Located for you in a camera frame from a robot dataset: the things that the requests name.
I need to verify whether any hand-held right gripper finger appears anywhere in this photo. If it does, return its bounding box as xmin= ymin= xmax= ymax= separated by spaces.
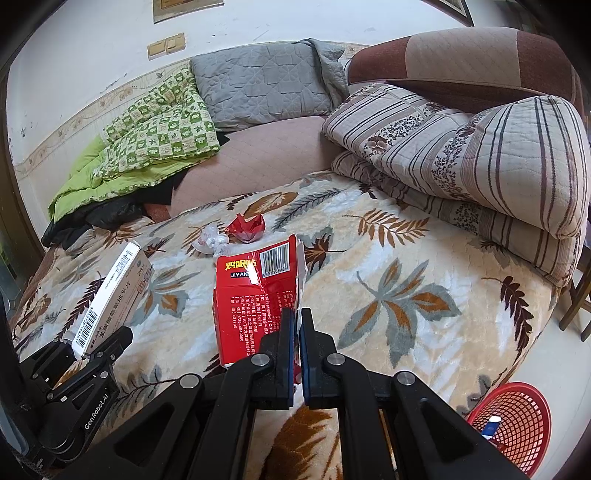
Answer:
xmin=60 ymin=308 xmax=300 ymax=480
xmin=299 ymin=310 xmax=529 ymax=480

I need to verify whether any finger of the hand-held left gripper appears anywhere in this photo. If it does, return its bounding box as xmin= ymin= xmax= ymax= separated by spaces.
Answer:
xmin=18 ymin=340 xmax=77 ymax=383
xmin=48 ymin=326 xmax=134 ymax=401

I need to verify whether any red white snack packet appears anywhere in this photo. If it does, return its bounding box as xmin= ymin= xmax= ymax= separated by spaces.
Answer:
xmin=212 ymin=233 xmax=308 ymax=370

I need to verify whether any clear plastic wrapper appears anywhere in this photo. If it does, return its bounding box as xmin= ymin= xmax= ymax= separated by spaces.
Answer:
xmin=191 ymin=226 xmax=229 ymax=256

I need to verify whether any red wrapper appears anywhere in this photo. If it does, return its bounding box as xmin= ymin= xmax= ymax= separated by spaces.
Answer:
xmin=225 ymin=213 xmax=266 ymax=244

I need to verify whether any red plastic basket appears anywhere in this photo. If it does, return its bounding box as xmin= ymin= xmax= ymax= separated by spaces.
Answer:
xmin=465 ymin=382 xmax=552 ymax=478

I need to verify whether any black garment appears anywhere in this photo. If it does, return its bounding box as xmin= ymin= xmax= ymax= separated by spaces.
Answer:
xmin=41 ymin=178 xmax=185 ymax=250

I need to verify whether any leaf print blanket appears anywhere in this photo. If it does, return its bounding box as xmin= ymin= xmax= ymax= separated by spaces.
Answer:
xmin=9 ymin=171 xmax=555 ymax=480

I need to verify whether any green checked quilt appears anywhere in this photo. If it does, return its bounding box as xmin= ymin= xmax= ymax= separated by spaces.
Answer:
xmin=48 ymin=67 xmax=221 ymax=222

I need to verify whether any wooden furniture leg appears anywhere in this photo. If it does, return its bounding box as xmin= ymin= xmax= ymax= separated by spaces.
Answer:
xmin=558 ymin=258 xmax=591 ymax=342

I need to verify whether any grey quilted pillow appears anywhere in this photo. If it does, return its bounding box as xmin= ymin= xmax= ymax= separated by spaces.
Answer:
xmin=190 ymin=38 xmax=349 ymax=130

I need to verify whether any striped floral quilt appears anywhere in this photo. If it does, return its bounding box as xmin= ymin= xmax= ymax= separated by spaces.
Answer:
xmin=322 ymin=83 xmax=591 ymax=288

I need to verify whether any brown patchwork headboard cushion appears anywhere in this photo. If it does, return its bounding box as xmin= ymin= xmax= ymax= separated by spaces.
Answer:
xmin=346 ymin=28 xmax=585 ymax=114

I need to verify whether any framed wall picture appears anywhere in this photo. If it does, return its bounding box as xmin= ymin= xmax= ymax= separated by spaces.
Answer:
xmin=152 ymin=0 xmax=225 ymax=24
xmin=425 ymin=0 xmax=475 ymax=27

